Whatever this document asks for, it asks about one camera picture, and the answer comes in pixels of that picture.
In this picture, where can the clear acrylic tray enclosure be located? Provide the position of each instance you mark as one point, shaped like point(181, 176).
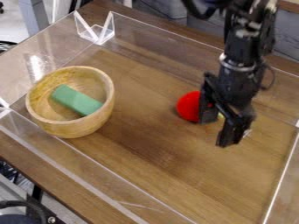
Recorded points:
point(151, 169)

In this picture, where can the black table leg bracket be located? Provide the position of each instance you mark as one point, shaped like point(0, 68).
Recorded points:
point(39, 211)

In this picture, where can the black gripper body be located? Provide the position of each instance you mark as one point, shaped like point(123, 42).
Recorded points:
point(231, 89)

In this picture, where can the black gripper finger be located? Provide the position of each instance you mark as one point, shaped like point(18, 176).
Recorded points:
point(235, 126)
point(209, 111)

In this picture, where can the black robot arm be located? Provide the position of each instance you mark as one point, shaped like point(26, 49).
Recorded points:
point(249, 29)

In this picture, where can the green rectangular block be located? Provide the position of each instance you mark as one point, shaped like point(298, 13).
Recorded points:
point(76, 101)

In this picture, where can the red plush fruit green stem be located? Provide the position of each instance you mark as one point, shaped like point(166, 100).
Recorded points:
point(189, 106)

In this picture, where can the light wooden bowl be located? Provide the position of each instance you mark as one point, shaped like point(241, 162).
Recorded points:
point(59, 120)

